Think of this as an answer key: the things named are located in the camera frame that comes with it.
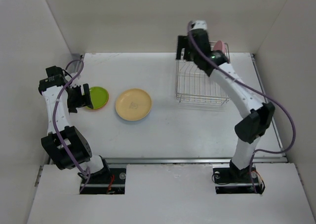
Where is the green plastic plate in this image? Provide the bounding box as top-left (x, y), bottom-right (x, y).
top-left (87, 87), bottom-right (109, 110)

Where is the orange plastic plate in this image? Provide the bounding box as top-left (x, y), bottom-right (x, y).
top-left (90, 90), bottom-right (109, 110)

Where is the pink plastic plate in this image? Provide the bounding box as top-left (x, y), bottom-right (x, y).
top-left (213, 41), bottom-right (226, 54)

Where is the yellow plastic plate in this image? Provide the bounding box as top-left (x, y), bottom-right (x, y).
top-left (115, 88), bottom-right (153, 122)

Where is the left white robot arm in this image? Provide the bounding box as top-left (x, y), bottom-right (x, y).
top-left (39, 66), bottom-right (113, 183)

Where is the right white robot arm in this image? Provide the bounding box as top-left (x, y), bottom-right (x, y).
top-left (176, 29), bottom-right (275, 181)

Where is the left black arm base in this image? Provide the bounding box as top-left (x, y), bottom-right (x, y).
top-left (79, 167), bottom-right (126, 195)

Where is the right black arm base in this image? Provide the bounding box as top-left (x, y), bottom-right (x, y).
top-left (211, 164), bottom-right (266, 195)

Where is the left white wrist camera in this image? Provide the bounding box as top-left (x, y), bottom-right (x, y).
top-left (70, 75), bottom-right (81, 88)

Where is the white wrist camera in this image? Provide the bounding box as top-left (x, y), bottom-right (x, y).
top-left (190, 20), bottom-right (207, 31)
top-left (70, 75), bottom-right (81, 88)

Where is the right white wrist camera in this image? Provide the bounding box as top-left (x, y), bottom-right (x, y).
top-left (190, 20), bottom-right (207, 31)

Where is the metal wire dish rack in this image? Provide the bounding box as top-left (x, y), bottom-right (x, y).
top-left (174, 39), bottom-right (232, 103)

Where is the aluminium table rail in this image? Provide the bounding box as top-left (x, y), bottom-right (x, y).
top-left (34, 53), bottom-right (288, 187)

